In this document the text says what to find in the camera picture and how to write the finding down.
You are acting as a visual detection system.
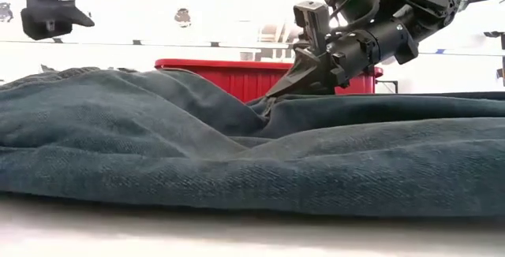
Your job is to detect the black metal stand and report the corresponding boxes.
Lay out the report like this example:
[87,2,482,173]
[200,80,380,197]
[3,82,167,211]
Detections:
[374,79,398,95]

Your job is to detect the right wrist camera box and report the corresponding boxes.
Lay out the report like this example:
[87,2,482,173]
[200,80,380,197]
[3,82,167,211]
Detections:
[293,0,331,55]

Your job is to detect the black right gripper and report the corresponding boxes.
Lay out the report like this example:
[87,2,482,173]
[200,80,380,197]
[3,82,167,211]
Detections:
[266,18,419,97]

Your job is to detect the black round ceiling lamp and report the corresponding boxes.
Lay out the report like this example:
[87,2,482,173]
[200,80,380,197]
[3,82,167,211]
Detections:
[175,7,193,28]

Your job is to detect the dark denim jeans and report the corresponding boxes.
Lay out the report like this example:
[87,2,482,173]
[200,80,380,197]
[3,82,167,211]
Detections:
[0,66,505,218]

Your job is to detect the red plastic laundry bin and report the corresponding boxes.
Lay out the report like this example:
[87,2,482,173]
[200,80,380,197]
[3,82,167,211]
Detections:
[154,58,383,104]

